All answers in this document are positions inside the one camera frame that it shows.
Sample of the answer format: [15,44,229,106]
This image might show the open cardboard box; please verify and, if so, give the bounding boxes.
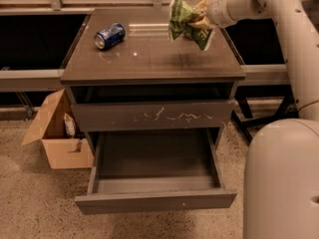
[22,90,94,169]

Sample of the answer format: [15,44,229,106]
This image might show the black folding table stand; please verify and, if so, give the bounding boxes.
[231,95,299,143]

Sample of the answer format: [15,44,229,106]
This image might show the snack bag in box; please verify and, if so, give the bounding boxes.
[64,113,77,138]

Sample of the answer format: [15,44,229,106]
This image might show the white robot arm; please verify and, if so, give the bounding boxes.
[207,0,319,239]

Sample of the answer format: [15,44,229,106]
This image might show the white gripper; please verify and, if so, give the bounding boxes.
[188,0,236,30]

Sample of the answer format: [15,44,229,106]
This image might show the blue soda can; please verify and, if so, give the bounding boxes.
[94,23,126,50]

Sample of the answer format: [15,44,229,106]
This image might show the green jalapeno chip bag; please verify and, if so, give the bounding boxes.
[168,0,214,51]

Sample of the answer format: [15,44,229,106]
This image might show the open grey middle drawer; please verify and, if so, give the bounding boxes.
[75,128,236,214]

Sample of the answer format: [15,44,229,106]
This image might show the grey drawer cabinet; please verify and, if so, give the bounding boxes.
[61,7,244,146]

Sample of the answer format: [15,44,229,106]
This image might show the metal window railing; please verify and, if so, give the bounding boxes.
[0,0,288,93]

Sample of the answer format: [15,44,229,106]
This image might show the closed grey top drawer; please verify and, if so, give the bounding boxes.
[71,101,234,131]

